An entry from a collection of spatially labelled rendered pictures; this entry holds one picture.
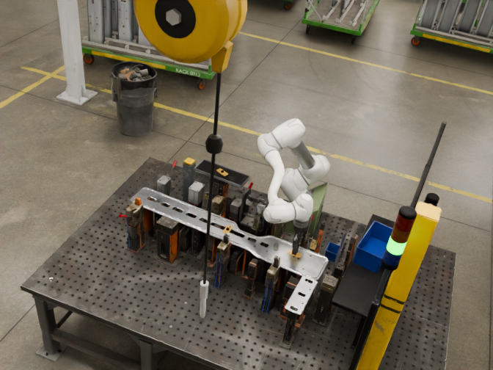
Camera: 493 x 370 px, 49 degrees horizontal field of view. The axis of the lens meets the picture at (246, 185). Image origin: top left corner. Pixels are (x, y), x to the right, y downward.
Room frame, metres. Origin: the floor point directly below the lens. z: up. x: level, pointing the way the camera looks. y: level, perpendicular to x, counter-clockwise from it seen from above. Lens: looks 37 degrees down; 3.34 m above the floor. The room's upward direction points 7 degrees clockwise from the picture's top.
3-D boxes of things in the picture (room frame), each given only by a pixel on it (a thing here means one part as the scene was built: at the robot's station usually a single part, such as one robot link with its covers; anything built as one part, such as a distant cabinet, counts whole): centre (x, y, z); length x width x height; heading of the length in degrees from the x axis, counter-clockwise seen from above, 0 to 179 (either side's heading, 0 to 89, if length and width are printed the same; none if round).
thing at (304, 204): (2.43, -0.33, 1.40); 0.13 x 0.11 x 0.16; 116
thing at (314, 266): (2.61, 0.11, 1.00); 1.38 x 0.22 x 0.02; 68
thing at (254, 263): (2.35, -0.10, 0.84); 0.11 x 0.08 x 0.29; 158
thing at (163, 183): (2.98, 0.57, 0.88); 0.11 x 0.10 x 0.36; 158
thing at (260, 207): (2.76, -0.08, 0.94); 0.18 x 0.13 x 0.49; 68
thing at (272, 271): (2.27, -0.22, 0.87); 0.12 x 0.09 x 0.35; 158
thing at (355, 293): (2.46, -0.82, 1.01); 0.90 x 0.22 x 0.03; 158
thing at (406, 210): (1.64, -0.63, 1.79); 0.07 x 0.07 x 0.57
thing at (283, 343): (2.03, -0.35, 0.84); 0.11 x 0.06 x 0.29; 158
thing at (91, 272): (2.60, -0.14, 0.68); 2.56 x 1.61 x 0.04; 73
